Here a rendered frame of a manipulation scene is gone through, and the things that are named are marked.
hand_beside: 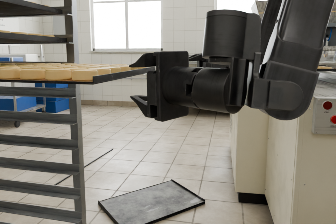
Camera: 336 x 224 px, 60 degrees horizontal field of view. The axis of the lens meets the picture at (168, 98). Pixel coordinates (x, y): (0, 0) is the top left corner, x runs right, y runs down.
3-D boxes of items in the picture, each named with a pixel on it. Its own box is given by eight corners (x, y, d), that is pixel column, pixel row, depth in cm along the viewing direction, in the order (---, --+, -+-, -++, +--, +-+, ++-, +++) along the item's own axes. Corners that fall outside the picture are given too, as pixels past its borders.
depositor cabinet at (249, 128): (229, 145, 321) (231, 69, 308) (298, 149, 308) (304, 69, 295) (234, 204, 196) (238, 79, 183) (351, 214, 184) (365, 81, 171)
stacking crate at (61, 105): (57, 106, 561) (56, 95, 558) (75, 107, 551) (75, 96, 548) (36, 112, 503) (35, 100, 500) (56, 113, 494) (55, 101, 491)
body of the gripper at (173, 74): (179, 51, 46) (219, 50, 41) (180, 113, 48) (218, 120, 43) (150, 51, 42) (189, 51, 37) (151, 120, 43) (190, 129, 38)
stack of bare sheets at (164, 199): (124, 234, 163) (124, 229, 163) (98, 204, 196) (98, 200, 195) (205, 204, 196) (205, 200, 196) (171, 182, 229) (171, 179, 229)
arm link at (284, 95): (303, 114, 32) (284, 108, 41) (315, 9, 32) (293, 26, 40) (195, 103, 34) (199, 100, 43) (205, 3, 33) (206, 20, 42)
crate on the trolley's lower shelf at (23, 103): (14, 105, 463) (13, 93, 460) (37, 105, 460) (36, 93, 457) (-10, 112, 408) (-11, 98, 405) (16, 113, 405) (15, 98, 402)
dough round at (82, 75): (67, 81, 56) (66, 70, 55) (81, 79, 60) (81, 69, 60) (90, 81, 54) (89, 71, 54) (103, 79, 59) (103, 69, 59)
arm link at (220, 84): (228, 115, 34) (252, 114, 38) (235, 56, 34) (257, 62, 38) (183, 108, 39) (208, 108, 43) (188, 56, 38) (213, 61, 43)
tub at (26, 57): (12, 66, 462) (11, 54, 458) (39, 66, 459) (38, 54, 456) (-3, 68, 426) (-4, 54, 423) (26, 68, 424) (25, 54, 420)
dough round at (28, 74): (29, 78, 63) (28, 68, 62) (51, 78, 62) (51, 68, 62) (15, 80, 58) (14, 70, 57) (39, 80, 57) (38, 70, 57)
